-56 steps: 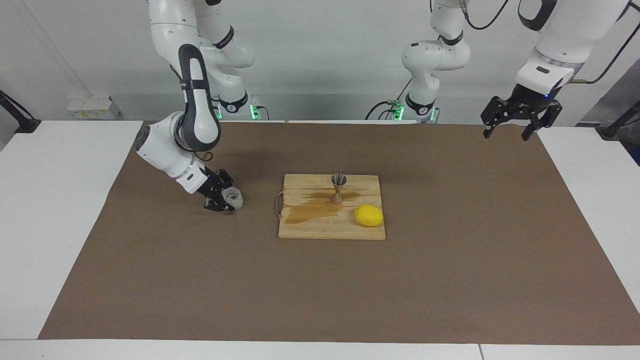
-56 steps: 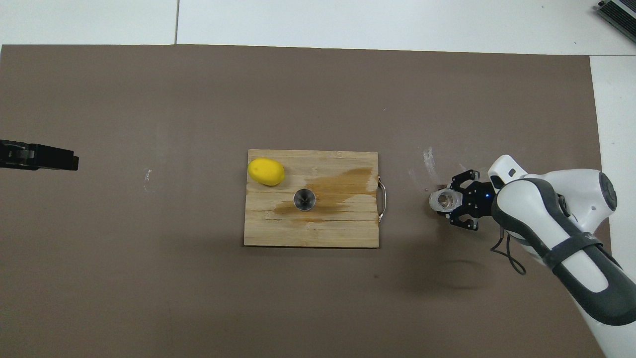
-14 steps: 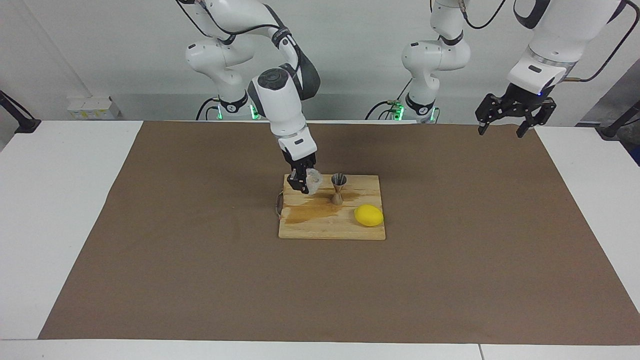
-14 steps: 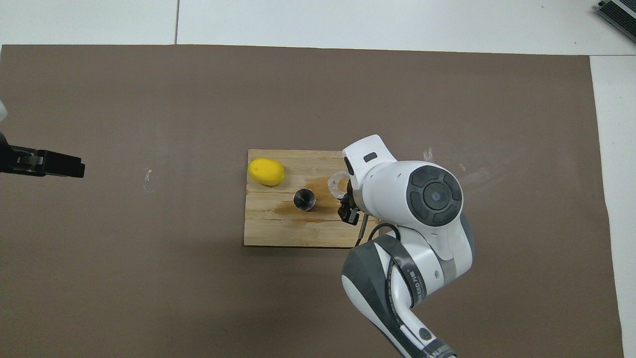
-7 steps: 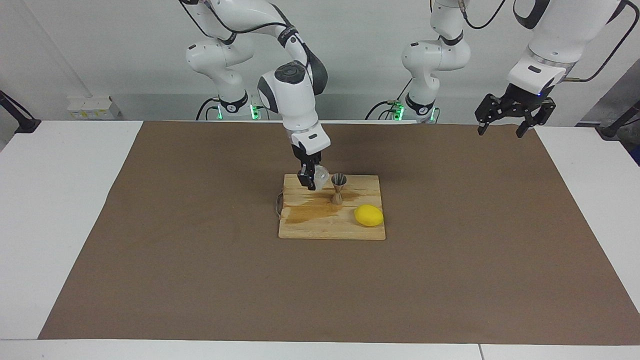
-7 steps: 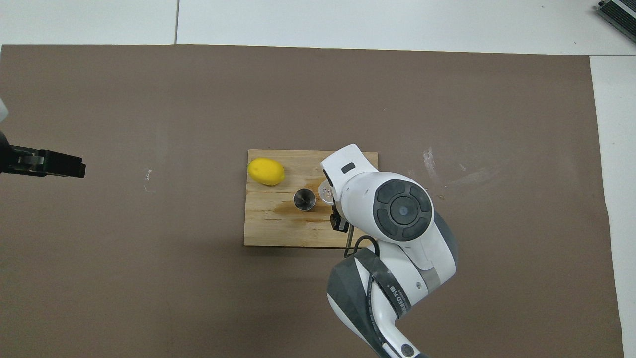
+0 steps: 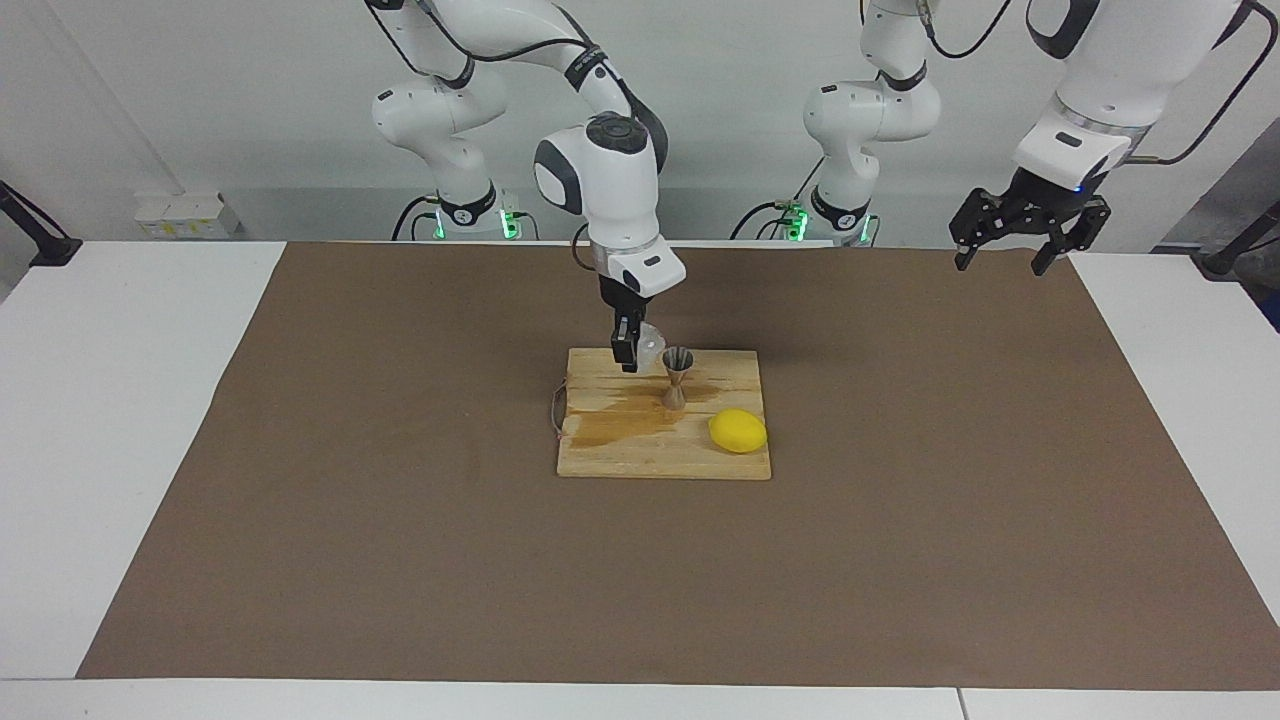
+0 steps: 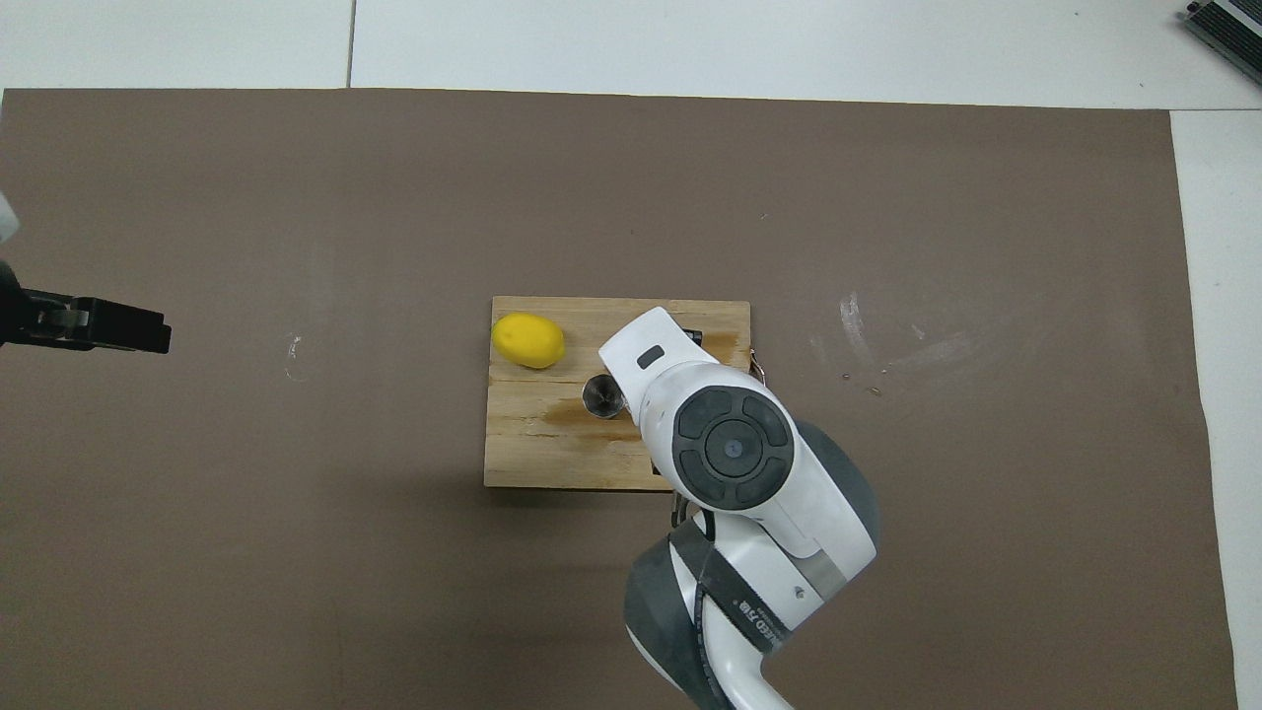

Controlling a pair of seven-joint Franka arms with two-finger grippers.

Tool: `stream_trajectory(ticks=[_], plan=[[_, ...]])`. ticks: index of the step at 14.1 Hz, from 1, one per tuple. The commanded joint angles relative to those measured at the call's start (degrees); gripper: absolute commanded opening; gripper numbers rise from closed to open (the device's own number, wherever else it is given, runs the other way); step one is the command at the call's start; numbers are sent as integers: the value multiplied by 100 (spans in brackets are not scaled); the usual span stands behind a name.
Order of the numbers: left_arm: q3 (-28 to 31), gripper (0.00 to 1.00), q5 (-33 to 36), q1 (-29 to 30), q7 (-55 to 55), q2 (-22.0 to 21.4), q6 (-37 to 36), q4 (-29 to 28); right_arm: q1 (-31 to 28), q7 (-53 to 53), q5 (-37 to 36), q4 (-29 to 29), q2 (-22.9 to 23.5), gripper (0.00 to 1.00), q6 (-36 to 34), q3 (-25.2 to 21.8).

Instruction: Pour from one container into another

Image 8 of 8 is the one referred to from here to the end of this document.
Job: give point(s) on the grey electronic device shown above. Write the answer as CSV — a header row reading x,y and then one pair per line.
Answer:
x,y
1232,25

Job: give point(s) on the wooden cutting board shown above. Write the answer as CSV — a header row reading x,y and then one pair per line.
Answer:
x,y
532,444

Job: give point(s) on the brown paper table mat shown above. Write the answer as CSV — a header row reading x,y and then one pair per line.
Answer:
x,y
296,542

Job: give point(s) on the yellow lemon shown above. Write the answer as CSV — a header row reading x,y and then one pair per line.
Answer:
x,y
527,340

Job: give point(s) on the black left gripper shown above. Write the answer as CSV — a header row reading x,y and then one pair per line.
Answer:
x,y
10,306

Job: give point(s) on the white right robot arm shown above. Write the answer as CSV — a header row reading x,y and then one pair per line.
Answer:
x,y
735,449

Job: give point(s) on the steel double jigger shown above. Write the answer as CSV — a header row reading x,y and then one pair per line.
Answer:
x,y
601,396

